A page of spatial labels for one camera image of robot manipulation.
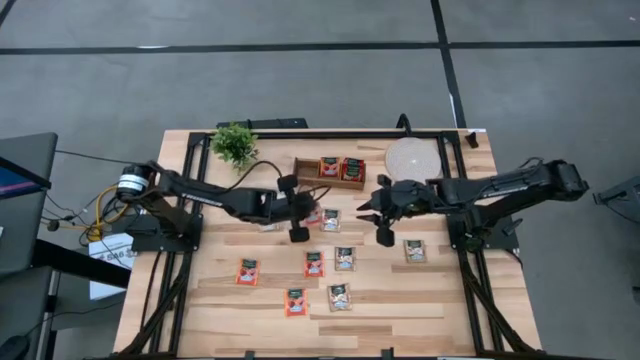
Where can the gold vanilla tea bag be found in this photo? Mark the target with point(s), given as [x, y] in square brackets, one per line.
[415, 251]
[330, 220]
[345, 259]
[339, 297]
[270, 228]

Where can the black computer mouse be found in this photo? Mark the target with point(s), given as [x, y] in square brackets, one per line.
[11, 348]

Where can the black aluminium rig frame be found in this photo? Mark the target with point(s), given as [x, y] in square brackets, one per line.
[325, 135]

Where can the black desk beam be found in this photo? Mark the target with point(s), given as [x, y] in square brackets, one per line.
[75, 260]

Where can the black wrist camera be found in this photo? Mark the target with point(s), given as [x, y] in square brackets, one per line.
[412, 196]
[306, 202]

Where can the red strawberry tea bag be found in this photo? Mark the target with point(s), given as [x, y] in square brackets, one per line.
[353, 170]

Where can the long black box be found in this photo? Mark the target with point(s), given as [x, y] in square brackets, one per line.
[270, 123]

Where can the green plant in white pot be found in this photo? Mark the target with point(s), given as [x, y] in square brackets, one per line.
[234, 145]

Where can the small black edge bracket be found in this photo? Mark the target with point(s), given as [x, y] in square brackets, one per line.
[249, 355]

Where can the dark grey desk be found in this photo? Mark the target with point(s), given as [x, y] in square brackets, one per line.
[30, 220]

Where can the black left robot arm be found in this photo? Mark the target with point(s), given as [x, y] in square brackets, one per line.
[210, 195]

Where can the wooden compartment tea box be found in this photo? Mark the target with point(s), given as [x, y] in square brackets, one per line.
[307, 172]

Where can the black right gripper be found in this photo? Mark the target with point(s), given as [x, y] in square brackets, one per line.
[415, 200]

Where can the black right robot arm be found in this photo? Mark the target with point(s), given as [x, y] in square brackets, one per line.
[500, 187]

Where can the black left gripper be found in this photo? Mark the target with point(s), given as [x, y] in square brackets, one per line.
[292, 210]

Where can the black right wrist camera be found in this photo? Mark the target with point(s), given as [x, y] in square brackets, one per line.
[412, 196]

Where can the open laptop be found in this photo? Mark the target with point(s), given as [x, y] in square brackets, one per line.
[15, 182]

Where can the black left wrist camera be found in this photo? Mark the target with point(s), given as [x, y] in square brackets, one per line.
[306, 202]

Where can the white paper sheet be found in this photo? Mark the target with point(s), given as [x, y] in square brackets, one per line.
[112, 252]

